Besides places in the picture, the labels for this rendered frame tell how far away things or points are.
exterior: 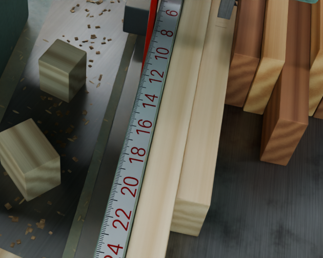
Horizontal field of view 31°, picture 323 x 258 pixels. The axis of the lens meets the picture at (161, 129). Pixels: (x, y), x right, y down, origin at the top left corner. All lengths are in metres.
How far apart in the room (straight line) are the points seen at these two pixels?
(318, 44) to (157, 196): 0.16
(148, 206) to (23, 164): 0.16
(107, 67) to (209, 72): 0.20
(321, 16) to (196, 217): 0.17
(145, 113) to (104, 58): 0.25
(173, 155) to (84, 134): 0.20
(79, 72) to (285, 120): 0.23
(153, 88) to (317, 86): 0.12
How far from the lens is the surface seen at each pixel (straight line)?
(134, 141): 0.33
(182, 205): 0.34
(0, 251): 0.43
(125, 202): 0.31
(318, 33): 0.41
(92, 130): 0.53
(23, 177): 0.46
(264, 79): 0.40
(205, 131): 0.36
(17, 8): 0.57
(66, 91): 0.53
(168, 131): 0.35
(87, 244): 0.45
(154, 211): 0.32
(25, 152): 0.46
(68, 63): 0.52
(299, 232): 0.39
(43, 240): 0.47
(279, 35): 0.41
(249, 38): 0.41
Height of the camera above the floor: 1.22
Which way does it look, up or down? 53 degrees down
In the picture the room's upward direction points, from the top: 12 degrees clockwise
